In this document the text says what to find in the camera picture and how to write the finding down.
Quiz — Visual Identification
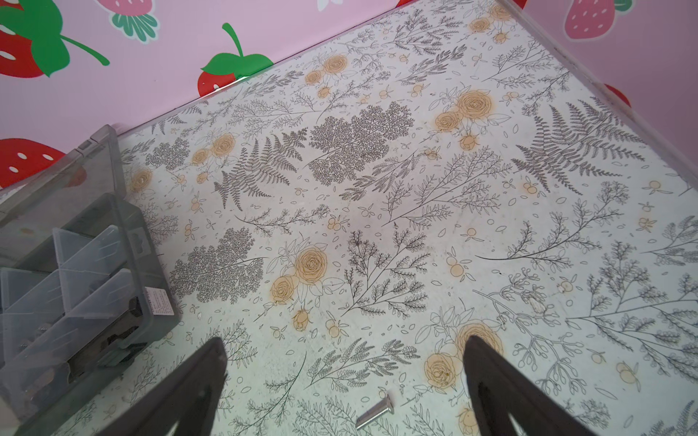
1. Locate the clear plastic organizer box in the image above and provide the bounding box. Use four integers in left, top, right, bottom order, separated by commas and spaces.
1, 125, 179, 435

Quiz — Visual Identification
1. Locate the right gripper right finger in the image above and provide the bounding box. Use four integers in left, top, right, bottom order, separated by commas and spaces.
463, 336, 592, 435

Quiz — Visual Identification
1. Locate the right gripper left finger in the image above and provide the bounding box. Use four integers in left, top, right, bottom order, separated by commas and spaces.
100, 337, 227, 436

